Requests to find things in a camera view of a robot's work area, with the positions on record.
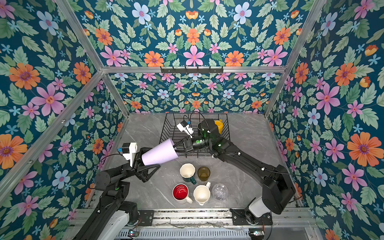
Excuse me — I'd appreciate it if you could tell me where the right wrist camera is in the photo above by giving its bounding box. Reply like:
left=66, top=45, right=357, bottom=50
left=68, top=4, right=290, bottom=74
left=177, top=120, right=194, bottom=138

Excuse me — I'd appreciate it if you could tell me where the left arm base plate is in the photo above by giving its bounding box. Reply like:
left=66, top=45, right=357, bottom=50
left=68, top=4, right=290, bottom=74
left=128, top=210, right=155, bottom=228

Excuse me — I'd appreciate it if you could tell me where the lilac plastic cup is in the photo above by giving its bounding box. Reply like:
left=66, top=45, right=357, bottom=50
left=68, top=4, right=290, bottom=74
left=142, top=139, right=179, bottom=166

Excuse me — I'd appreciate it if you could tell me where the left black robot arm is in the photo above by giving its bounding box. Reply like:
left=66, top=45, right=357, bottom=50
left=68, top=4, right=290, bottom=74
left=73, top=148, right=161, bottom=240

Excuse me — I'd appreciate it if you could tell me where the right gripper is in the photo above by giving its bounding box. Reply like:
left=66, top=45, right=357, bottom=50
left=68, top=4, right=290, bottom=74
left=171, top=137, right=214, bottom=155

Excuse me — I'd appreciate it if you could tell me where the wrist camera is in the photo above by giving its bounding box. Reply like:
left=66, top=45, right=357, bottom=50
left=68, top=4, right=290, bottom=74
left=177, top=120, right=194, bottom=138
left=118, top=143, right=138, bottom=167

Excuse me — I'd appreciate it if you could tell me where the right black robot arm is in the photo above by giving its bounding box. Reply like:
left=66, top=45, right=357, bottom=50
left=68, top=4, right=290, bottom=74
left=174, top=119, right=296, bottom=225

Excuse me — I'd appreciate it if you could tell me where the red mug white outside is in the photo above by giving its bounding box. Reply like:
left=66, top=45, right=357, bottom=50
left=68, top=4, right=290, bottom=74
left=172, top=184, right=193, bottom=204

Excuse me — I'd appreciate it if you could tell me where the yellow mug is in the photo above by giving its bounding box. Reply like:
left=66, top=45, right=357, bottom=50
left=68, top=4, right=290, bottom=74
left=215, top=120, right=224, bottom=135

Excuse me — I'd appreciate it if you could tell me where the white ventilation grille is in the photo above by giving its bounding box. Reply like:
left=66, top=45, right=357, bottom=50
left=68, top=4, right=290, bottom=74
left=115, top=229, right=251, bottom=240

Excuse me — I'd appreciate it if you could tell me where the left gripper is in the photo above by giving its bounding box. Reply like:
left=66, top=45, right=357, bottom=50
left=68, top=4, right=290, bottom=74
left=112, top=149, right=162, bottom=187

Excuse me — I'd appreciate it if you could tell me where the black hook rail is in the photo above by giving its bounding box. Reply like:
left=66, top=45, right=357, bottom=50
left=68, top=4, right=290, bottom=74
left=160, top=67, right=224, bottom=74

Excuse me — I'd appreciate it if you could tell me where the cream mug green outside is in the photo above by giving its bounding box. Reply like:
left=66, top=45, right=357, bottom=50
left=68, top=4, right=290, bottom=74
left=180, top=163, right=197, bottom=185

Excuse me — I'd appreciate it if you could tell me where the olive green glass cup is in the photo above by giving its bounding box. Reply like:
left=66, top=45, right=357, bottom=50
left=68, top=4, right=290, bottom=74
left=198, top=167, right=211, bottom=182

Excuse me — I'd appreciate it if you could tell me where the black wire dish rack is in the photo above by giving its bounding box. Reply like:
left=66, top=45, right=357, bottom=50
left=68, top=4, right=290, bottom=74
left=160, top=112, right=231, bottom=157

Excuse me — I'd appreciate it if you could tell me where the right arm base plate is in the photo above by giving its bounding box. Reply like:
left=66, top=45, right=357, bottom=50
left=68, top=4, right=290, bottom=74
left=230, top=209, right=273, bottom=226

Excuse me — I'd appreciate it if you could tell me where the clear glass cup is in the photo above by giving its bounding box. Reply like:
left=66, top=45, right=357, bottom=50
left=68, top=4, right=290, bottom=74
left=212, top=184, right=229, bottom=201

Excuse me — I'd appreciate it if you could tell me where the cream white mug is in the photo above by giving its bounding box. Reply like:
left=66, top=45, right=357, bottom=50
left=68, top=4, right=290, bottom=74
left=193, top=182, right=211, bottom=206

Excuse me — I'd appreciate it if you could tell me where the aluminium mounting rail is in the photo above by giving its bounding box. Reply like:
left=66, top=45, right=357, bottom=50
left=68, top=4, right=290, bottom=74
left=74, top=207, right=319, bottom=230

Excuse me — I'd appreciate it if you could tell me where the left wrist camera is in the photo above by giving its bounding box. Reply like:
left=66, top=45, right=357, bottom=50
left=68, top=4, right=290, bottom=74
left=118, top=143, right=138, bottom=167

